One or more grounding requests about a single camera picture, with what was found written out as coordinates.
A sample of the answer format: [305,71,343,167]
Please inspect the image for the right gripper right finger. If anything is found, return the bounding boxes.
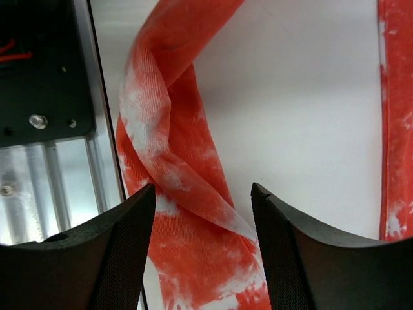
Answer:
[251,183,412,309]

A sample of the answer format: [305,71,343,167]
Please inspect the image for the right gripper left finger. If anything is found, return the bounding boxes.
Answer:
[1,184,156,309]

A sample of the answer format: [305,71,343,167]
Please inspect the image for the orange white tie-dye trousers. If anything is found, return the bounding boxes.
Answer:
[116,1,412,309]

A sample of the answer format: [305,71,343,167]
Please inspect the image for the aluminium front rail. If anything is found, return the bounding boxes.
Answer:
[1,1,125,245]

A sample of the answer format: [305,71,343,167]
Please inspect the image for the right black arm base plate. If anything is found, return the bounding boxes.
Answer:
[1,1,94,147]

